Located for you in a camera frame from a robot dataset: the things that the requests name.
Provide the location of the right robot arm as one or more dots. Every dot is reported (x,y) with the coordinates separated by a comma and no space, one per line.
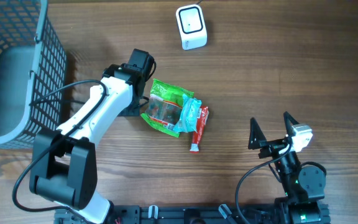
(303,183)

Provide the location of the white barcode scanner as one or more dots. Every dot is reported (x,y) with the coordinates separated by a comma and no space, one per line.
(191,26)

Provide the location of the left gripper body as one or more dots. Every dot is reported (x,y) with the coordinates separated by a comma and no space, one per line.
(133,109)

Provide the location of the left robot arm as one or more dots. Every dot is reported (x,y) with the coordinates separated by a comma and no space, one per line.
(63,168)

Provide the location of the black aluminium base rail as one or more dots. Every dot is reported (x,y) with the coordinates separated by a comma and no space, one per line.
(262,213)

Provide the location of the red stick sachet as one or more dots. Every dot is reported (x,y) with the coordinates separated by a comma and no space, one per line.
(200,125)

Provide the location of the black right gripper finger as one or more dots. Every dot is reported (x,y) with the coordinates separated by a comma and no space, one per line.
(289,122)
(257,139)

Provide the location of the light blue snack packet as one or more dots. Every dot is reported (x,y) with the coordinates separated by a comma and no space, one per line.
(189,115)

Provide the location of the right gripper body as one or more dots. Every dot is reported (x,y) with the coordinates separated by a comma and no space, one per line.
(274,147)

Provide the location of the green snack bag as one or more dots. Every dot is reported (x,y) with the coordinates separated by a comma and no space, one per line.
(165,106)

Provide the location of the grey plastic mesh basket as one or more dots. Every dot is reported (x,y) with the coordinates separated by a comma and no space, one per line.
(32,64)

